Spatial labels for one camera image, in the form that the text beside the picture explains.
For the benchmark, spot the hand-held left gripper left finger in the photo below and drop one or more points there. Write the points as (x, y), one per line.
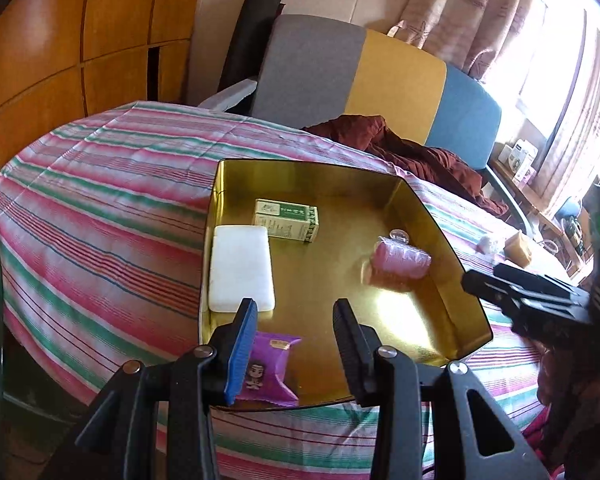
(240, 350)

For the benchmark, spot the black rolled mat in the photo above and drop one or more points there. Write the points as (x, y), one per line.
(245, 45)

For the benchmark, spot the gold metal tray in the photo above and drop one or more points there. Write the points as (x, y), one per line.
(340, 240)

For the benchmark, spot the maroon garment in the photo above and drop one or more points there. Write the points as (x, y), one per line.
(430, 160)

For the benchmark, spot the clear plastic wrap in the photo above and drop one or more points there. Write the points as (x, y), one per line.
(490, 245)

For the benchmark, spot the white cardboard box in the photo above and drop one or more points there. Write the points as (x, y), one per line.
(517, 152)

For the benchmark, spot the pink wrapped packet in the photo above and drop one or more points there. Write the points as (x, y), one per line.
(397, 265)

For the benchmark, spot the purple patterned box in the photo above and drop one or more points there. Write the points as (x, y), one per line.
(526, 174)

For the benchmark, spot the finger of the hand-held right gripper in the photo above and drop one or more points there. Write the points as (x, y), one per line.
(500, 292)
(535, 280)

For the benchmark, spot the white foam block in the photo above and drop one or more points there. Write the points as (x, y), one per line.
(240, 265)

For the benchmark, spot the purple snack packet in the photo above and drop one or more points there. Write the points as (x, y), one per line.
(275, 365)

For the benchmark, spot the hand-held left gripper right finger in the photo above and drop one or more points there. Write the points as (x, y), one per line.
(347, 340)

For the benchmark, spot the grey yellow blue chair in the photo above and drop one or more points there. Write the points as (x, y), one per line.
(405, 85)

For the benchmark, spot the patterned beige curtain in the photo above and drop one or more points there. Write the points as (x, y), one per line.
(465, 10)

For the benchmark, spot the person's right forearm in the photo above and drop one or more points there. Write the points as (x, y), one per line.
(590, 410)

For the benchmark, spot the striped tablecloth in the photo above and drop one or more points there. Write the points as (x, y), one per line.
(105, 210)

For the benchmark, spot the clear round plastic cap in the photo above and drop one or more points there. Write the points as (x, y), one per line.
(399, 236)

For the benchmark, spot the yellow sponge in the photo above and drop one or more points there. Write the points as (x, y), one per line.
(519, 249)

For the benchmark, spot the plain beige curtain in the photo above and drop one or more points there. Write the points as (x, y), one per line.
(585, 125)

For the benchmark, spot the wooden wardrobe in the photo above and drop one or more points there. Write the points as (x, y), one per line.
(55, 60)

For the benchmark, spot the wooden side table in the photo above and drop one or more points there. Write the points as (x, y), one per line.
(545, 215)

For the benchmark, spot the green paper box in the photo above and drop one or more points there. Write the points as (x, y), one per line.
(285, 220)

